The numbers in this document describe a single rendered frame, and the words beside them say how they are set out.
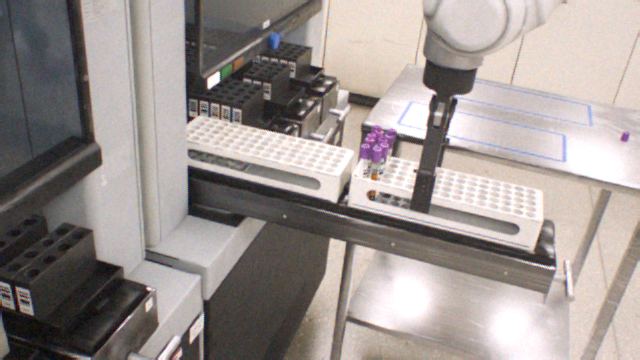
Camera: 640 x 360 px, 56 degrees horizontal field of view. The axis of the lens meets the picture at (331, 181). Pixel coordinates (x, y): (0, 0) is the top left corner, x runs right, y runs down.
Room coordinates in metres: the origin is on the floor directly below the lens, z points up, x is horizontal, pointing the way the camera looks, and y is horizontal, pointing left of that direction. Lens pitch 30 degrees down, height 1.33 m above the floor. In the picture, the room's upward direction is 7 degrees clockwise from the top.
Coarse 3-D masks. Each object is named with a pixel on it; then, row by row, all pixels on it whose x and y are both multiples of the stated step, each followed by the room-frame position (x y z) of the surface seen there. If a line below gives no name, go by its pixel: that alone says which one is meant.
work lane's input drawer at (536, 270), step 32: (192, 192) 0.87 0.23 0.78; (224, 192) 0.85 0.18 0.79; (256, 192) 0.85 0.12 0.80; (288, 192) 0.84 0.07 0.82; (288, 224) 0.83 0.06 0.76; (320, 224) 0.81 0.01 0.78; (352, 224) 0.80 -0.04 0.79; (384, 224) 0.80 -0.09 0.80; (416, 224) 0.79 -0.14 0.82; (544, 224) 0.83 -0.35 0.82; (416, 256) 0.78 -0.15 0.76; (448, 256) 0.76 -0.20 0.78; (480, 256) 0.75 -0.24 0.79; (512, 256) 0.75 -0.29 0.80; (544, 256) 0.74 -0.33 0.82; (544, 288) 0.73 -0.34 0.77
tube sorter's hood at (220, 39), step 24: (216, 0) 0.92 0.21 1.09; (240, 0) 1.00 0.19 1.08; (264, 0) 1.11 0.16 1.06; (288, 0) 1.24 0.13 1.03; (312, 0) 1.40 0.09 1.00; (216, 24) 0.92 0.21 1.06; (240, 24) 1.01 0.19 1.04; (288, 24) 1.21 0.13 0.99; (216, 48) 0.92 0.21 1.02; (240, 48) 1.00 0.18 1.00; (264, 48) 1.09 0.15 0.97; (192, 72) 0.86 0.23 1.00; (216, 72) 0.89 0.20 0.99
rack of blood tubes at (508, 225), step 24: (384, 168) 0.87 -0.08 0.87; (408, 168) 0.88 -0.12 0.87; (360, 192) 0.82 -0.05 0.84; (384, 192) 0.85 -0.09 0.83; (408, 192) 0.80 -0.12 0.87; (456, 192) 0.82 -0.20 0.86; (480, 192) 0.83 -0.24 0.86; (504, 192) 0.84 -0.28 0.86; (528, 192) 0.85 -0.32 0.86; (408, 216) 0.80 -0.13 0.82; (432, 216) 0.79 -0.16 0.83; (456, 216) 0.83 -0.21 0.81; (480, 216) 0.84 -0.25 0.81; (504, 216) 0.77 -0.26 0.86; (528, 216) 0.77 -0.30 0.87; (504, 240) 0.76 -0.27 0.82; (528, 240) 0.76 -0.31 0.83
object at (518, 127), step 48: (384, 96) 1.31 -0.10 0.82; (480, 96) 1.39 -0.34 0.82; (528, 96) 1.43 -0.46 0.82; (480, 144) 1.11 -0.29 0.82; (528, 144) 1.14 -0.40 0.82; (576, 144) 1.17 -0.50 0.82; (624, 144) 1.20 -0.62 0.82; (624, 192) 1.00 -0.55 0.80; (384, 288) 1.28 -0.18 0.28; (432, 288) 1.30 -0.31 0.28; (480, 288) 1.33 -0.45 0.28; (624, 288) 0.99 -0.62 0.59; (336, 336) 1.14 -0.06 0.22; (432, 336) 1.12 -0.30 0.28; (480, 336) 1.14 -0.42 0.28; (528, 336) 1.16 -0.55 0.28
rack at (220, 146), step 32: (192, 128) 0.94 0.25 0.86; (224, 128) 0.95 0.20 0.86; (256, 128) 0.96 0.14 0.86; (192, 160) 0.89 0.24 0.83; (224, 160) 0.90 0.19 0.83; (256, 160) 0.86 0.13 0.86; (288, 160) 0.87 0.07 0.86; (320, 160) 0.87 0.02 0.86; (352, 160) 0.91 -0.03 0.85; (320, 192) 0.83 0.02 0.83
